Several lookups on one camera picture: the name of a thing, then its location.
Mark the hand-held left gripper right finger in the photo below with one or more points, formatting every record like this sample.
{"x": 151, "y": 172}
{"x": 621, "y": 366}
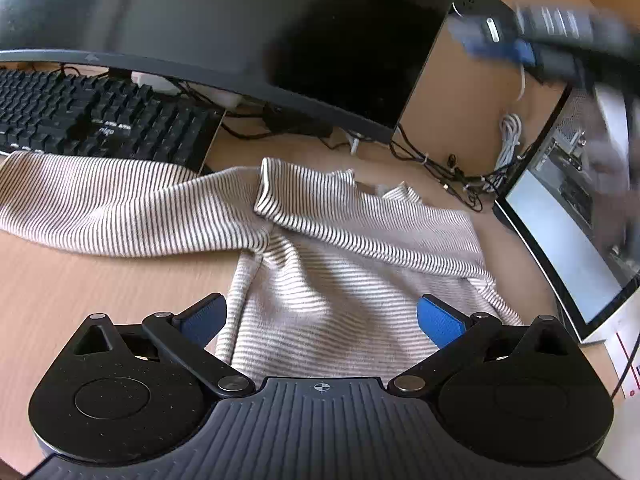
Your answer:
{"x": 440, "y": 322}

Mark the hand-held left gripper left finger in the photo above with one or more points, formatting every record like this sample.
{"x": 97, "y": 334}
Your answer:
{"x": 202, "y": 322}

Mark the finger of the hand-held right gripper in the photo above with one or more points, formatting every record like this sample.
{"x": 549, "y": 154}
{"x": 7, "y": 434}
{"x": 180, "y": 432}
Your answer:
{"x": 500, "y": 50}

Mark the beige striped sweater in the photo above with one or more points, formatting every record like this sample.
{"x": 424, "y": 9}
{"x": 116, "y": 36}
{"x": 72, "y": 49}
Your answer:
{"x": 325, "y": 270}

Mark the white computer case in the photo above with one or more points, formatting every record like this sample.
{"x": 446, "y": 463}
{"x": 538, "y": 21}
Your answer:
{"x": 560, "y": 230}

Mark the white paper with red lines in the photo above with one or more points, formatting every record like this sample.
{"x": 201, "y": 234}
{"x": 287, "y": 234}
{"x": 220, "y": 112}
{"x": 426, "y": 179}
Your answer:
{"x": 622, "y": 360}

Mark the black computer keyboard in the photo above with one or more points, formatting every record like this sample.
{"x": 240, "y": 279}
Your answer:
{"x": 100, "y": 115}

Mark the black curved computer monitor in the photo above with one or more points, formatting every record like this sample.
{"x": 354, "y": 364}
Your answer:
{"x": 225, "y": 25}

